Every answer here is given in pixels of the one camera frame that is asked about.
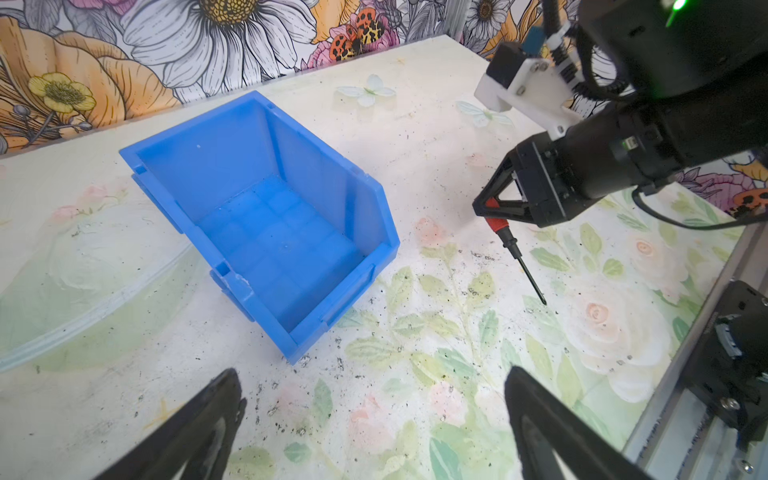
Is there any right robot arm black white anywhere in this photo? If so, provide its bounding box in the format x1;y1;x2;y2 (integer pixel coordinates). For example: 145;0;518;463
473;1;767;227

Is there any aluminium front rail frame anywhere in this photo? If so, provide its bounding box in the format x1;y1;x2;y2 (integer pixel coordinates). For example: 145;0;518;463
623;224;767;479

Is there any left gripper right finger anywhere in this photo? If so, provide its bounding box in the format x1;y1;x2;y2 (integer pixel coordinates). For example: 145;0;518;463
504;366;648;479

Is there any blue plastic storage bin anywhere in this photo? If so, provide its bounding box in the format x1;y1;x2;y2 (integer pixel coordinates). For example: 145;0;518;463
121;92;400;363

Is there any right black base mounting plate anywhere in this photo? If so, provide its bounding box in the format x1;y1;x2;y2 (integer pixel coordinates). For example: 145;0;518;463
681;280;767;452

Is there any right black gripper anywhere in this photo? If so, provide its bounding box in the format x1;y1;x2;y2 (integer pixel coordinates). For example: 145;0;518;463
472;133;606;227

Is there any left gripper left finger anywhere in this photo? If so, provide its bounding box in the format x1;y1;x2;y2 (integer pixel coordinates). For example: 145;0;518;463
97;368;247;479

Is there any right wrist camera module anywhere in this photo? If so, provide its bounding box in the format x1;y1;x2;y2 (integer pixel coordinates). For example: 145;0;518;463
474;42;582;140

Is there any red handled black screwdriver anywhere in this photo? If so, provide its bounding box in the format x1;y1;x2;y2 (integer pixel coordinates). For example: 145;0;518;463
485;217;547;305

